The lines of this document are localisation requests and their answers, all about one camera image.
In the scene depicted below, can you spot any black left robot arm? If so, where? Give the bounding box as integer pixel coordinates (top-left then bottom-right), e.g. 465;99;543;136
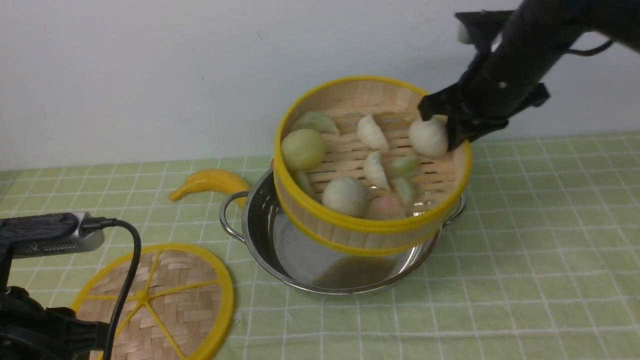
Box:
0;286;110;360

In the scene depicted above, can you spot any white bun at front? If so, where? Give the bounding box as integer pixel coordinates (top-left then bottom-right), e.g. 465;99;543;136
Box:
321;177;370;218

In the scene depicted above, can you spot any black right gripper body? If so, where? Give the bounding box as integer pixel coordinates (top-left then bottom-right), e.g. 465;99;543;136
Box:
455;10;551;121

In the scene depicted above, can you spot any pale green dumpling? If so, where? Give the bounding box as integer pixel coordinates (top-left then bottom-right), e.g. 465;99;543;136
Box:
386;153;422;179

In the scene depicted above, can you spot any green dumpling at back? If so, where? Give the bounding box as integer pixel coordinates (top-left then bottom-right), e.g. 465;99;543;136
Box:
291;111;341;136

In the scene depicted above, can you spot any green round bun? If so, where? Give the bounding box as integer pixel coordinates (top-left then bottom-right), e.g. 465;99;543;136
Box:
281;129;327;171

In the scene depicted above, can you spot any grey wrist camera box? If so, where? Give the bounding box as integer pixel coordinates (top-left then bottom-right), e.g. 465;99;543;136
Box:
0;212;105;259

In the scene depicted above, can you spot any yellow plastic banana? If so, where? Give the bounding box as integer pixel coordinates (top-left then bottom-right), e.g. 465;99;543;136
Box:
168;168;251;202

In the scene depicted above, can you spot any pink bun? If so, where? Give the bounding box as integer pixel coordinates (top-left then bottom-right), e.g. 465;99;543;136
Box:
365;194;407;221

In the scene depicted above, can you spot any white pleated dumpling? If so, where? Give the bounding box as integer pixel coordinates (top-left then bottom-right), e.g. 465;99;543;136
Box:
356;114;390;153
362;150;391;191

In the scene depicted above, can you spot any yellow rimmed bamboo steamer basket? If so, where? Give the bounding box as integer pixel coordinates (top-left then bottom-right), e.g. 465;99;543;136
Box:
273;76;473;256

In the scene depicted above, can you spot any green checkered tablecloth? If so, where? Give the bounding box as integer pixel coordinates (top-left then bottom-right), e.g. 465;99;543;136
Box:
1;133;640;360

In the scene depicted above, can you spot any white round bun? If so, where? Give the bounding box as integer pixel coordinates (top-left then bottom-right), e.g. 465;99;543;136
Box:
407;117;448;158

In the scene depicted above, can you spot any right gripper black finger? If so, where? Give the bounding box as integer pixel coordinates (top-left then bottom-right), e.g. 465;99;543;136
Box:
417;83;463;121
446;116;509;152

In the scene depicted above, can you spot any black camera cable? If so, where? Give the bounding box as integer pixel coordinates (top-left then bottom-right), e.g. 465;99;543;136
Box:
82;217;143;360

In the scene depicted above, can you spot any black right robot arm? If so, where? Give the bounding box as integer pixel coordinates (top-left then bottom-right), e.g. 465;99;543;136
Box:
418;0;640;151

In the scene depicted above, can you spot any stainless steel pot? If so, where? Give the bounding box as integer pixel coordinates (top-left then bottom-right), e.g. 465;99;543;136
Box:
219;170;441;297

